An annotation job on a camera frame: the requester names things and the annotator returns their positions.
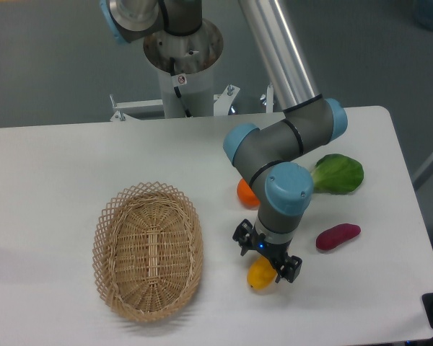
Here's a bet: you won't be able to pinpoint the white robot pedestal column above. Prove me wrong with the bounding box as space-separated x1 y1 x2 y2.
143 19 224 119

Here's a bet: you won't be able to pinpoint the purple sweet potato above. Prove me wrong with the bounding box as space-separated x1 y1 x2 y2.
315 223 361 252

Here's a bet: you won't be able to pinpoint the orange tangerine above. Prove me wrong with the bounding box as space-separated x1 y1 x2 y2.
237 178 260 209

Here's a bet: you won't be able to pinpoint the green bok choy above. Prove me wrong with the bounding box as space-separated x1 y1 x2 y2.
311 154 364 195

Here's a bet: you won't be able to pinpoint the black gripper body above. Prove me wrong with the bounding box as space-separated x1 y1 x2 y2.
253 227 292 269

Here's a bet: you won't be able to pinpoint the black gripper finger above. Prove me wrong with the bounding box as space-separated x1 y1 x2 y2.
274 254 302 283
232 219 254 256

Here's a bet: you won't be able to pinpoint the white metal base frame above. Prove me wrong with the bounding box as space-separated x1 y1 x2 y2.
110 83 277 122

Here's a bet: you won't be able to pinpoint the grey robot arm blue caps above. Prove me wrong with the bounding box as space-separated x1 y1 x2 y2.
100 1 348 282

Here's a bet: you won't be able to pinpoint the black cable on pedestal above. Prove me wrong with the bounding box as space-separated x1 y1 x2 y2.
168 56 193 118

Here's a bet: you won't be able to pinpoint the woven wicker basket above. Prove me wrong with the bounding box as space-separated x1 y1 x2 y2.
92 182 204 322

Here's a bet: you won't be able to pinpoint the yellow mango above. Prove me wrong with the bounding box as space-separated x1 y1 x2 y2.
247 256 277 290

